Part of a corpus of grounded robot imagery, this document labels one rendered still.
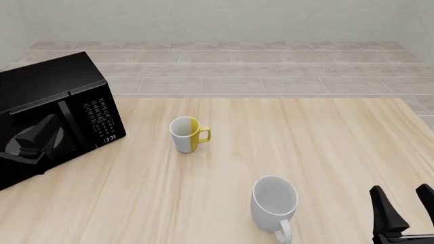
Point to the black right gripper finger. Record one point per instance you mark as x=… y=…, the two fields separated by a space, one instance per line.
x=428 y=197
x=384 y=211

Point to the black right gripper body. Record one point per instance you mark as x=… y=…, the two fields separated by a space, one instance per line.
x=403 y=239

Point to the black microwave oven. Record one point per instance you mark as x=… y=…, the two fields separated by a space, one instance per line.
x=40 y=84

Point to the white and yellow mug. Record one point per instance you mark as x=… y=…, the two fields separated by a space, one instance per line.
x=186 y=138

